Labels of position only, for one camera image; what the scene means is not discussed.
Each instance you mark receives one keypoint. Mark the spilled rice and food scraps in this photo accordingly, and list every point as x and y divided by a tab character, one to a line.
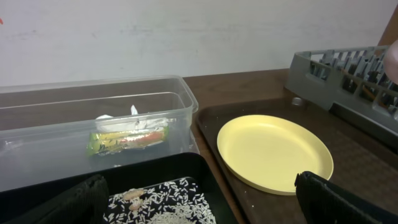
177	201

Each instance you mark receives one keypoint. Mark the yellow plate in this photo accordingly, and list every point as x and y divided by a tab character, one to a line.
267	152

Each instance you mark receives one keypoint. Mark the green orange snack wrapper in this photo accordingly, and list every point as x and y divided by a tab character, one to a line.
114	142

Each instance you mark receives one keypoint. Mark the pink bowl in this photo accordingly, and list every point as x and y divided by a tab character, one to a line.
391	62

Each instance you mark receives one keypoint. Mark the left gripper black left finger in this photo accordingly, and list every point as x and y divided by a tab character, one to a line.
60	201

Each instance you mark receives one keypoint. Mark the white tissue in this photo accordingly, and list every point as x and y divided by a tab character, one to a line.
108	124

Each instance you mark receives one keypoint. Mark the black waste tray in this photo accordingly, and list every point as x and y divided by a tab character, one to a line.
160	170

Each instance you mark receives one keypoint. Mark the clear plastic bin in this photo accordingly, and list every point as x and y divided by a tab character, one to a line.
45	129

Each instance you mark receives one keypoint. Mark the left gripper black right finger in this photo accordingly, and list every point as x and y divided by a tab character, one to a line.
324	202

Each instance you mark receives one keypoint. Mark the grey dishwasher rack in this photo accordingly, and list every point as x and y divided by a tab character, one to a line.
351	84

